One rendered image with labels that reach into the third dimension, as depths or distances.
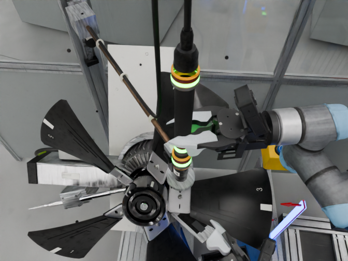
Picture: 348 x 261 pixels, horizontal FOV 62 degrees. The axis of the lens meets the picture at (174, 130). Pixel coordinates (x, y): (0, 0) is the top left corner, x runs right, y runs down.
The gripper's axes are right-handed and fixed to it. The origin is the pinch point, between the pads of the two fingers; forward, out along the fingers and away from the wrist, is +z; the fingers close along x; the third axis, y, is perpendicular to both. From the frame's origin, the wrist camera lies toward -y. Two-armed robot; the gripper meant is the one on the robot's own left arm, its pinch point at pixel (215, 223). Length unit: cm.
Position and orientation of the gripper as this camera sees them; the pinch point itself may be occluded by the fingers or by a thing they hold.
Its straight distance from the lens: 83.9
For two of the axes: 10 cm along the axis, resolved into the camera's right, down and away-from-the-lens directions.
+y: -8.3, 5.1, -2.2
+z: -5.4, -6.8, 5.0
